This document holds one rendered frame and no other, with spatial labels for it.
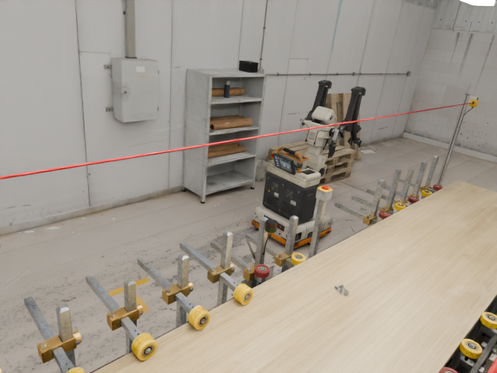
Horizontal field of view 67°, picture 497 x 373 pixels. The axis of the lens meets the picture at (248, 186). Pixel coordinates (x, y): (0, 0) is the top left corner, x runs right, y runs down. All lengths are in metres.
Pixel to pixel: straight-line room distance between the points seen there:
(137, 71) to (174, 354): 3.01
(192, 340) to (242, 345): 0.20
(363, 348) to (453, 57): 8.28
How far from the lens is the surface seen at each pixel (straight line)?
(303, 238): 3.93
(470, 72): 9.40
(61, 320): 1.53
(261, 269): 2.02
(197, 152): 4.58
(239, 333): 1.67
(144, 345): 1.52
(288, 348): 1.65
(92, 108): 4.16
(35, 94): 3.97
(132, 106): 4.07
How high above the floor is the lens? 2.06
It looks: 23 degrees down
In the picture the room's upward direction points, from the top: 6 degrees clockwise
